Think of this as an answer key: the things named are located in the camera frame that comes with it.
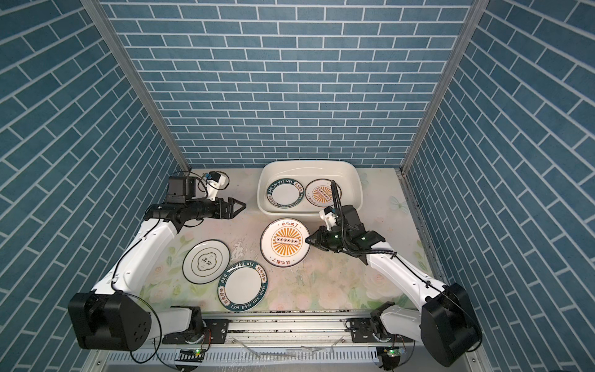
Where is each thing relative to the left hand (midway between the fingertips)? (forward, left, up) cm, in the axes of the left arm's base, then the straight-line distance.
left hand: (241, 205), depth 79 cm
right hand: (-10, -23, -7) cm, 26 cm away
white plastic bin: (+33, -43, -18) cm, 57 cm away
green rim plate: (+22, -13, -20) cm, 32 cm away
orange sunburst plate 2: (-10, -14, -8) cm, 19 cm away
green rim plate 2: (-19, +1, -25) cm, 32 cm away
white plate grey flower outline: (-11, +16, -23) cm, 30 cm away
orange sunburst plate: (+24, -29, -22) cm, 44 cm away
